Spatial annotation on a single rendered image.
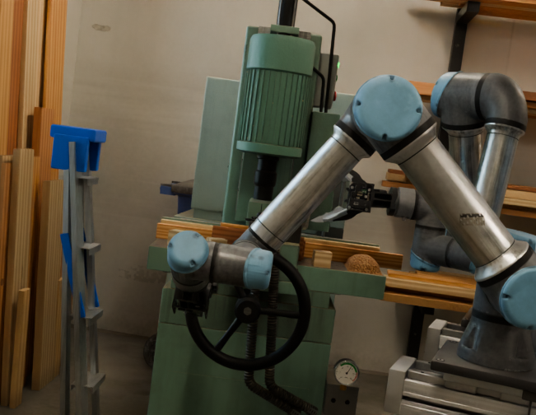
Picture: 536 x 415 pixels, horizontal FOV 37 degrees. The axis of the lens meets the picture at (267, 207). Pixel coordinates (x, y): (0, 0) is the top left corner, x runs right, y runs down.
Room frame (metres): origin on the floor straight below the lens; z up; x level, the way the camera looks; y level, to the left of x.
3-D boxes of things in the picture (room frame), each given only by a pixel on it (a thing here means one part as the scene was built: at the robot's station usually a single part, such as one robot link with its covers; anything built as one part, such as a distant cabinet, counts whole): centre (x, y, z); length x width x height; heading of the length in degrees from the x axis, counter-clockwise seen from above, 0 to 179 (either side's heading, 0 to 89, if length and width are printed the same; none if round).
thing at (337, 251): (2.16, -0.05, 0.92); 0.67 x 0.02 x 0.04; 90
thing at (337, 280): (2.05, -0.02, 0.87); 0.61 x 0.30 x 0.06; 90
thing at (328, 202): (2.35, -0.14, 1.02); 0.09 x 0.07 x 0.12; 90
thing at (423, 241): (1.97, -0.42, 0.99); 0.11 x 0.08 x 0.11; 47
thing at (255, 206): (2.18, 0.01, 0.99); 0.14 x 0.07 x 0.09; 0
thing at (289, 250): (1.97, -0.02, 0.92); 0.15 x 0.13 x 0.09; 90
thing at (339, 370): (1.95, -0.24, 0.65); 0.06 x 0.04 x 0.08; 90
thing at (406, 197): (1.98, -0.33, 1.09); 0.08 x 0.05 x 0.08; 1
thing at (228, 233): (2.07, 0.01, 0.93); 0.24 x 0.01 x 0.06; 90
